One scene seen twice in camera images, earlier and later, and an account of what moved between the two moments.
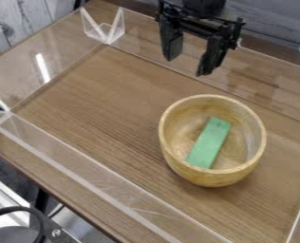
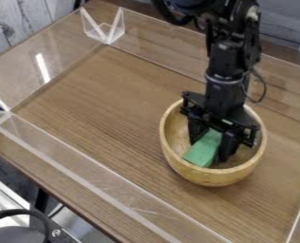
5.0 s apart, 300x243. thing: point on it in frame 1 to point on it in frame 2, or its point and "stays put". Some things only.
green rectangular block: (211, 142) stays put
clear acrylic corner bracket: (104, 32) stays put
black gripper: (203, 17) to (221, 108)
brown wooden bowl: (181, 126) stays put
